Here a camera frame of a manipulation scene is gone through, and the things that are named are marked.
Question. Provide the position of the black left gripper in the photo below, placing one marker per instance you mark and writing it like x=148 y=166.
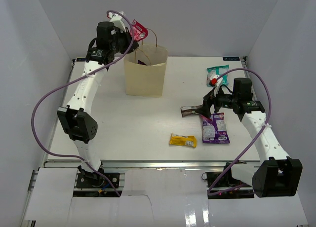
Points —
x=127 y=35

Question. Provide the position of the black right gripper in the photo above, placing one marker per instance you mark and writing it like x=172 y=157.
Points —
x=209 y=100

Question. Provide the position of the red candy packet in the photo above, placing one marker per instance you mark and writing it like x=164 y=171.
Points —
x=138 y=31

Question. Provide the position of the brown chocolate bar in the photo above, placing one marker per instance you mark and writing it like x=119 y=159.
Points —
x=189 y=110

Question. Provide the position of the beige paper bag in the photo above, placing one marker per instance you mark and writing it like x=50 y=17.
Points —
x=141 y=80

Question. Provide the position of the yellow snack bar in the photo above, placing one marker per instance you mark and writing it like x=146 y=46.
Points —
x=180 y=140

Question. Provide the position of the purple snack bag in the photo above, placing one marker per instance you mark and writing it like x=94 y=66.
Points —
x=141 y=62

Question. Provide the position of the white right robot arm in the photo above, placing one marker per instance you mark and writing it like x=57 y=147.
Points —
x=278 y=174

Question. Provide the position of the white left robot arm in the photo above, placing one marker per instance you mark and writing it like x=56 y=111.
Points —
x=75 y=118

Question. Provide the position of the teal snack packet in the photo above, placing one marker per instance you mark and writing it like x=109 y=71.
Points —
x=213 y=71

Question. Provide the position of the purple white snack packet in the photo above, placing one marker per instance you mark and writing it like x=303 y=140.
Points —
x=214 y=129

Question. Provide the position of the white cardboard front panel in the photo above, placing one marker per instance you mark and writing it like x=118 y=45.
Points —
x=152 y=198

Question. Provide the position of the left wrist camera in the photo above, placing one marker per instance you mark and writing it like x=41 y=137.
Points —
x=117 y=20

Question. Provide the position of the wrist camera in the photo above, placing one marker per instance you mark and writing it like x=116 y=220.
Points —
x=216 y=81
x=117 y=20

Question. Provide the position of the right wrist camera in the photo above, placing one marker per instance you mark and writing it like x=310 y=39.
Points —
x=216 y=81

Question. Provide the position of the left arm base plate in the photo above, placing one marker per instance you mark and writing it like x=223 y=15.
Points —
x=86 y=179

